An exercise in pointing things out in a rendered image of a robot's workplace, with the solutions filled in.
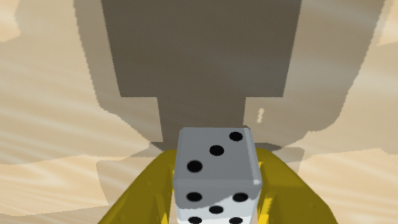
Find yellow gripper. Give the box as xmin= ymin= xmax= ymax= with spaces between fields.
xmin=98 ymin=148 xmax=338 ymax=224

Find grey die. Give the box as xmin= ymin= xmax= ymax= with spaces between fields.
xmin=173 ymin=127 xmax=263 ymax=224

